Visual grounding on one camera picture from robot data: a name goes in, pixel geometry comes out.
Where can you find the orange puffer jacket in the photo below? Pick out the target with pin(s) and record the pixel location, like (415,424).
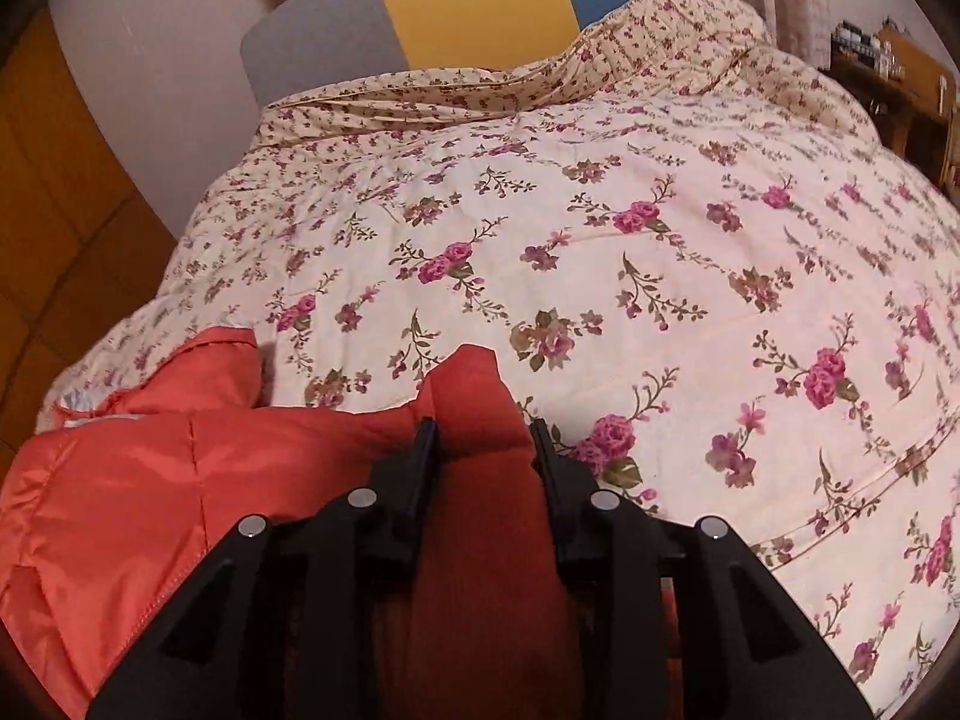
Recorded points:
(104,518)

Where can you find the floral quilt bedspread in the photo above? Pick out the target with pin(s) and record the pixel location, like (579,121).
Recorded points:
(693,259)

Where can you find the wooden bedside table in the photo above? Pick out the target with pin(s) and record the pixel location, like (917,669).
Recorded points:
(917,119)

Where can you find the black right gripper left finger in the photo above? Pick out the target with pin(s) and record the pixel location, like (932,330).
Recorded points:
(277,620)

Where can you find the grey yellow blue headboard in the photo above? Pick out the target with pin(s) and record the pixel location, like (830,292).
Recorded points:
(304,44)

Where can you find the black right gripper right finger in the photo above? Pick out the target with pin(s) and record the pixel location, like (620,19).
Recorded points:
(681,620)

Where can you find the items on bedside table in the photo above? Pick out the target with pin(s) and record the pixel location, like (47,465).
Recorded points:
(861,47)

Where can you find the wooden wardrobe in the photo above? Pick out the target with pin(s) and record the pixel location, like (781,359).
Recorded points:
(81,249)

